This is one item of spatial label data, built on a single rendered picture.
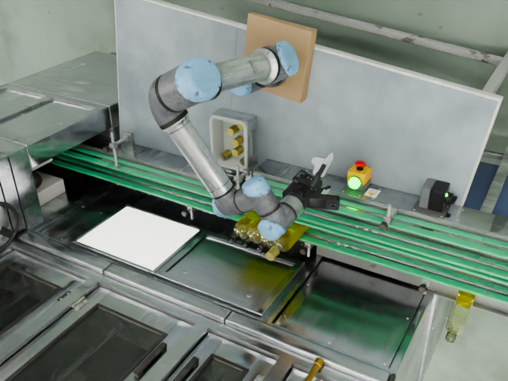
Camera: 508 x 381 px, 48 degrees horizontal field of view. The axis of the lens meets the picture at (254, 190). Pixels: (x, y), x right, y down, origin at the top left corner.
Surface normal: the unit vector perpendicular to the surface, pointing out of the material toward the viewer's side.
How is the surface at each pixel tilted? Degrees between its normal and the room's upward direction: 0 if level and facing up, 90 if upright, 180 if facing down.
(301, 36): 5
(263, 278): 90
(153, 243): 90
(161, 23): 0
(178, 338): 90
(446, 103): 0
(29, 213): 90
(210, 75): 80
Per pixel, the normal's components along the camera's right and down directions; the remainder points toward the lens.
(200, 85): 0.64, -0.16
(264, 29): -0.56, 0.39
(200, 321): -0.02, -0.87
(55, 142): 0.86, 0.24
